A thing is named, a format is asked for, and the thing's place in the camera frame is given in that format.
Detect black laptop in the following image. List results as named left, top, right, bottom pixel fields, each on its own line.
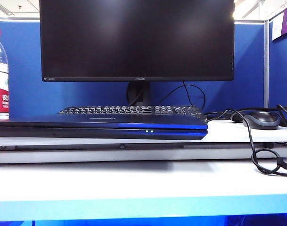
left=0, top=113, right=209, bottom=141

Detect black external keyboard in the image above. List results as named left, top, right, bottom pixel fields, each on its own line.
left=57, top=105, right=208, bottom=123

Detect white desk riser board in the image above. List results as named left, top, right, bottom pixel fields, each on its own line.
left=0, top=119, right=287, bottom=164

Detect black ASUS monitor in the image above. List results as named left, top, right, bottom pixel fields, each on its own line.
left=39, top=0, right=235, bottom=106

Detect black computer mouse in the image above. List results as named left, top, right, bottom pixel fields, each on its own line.
left=242, top=110, right=281, bottom=130

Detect wide blue partition panel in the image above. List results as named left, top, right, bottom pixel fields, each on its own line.
left=0, top=20, right=266, bottom=120

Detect narrow blue partition panel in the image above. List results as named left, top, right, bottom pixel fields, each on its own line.
left=268, top=11, right=287, bottom=115

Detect thin black monitor cable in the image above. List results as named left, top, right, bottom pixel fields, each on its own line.
left=156, top=81, right=206, bottom=113

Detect looped black cable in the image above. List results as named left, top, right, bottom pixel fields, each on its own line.
left=204, top=108, right=287, bottom=177

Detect metal partition post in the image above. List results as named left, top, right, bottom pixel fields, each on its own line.
left=263, top=19, right=270, bottom=108

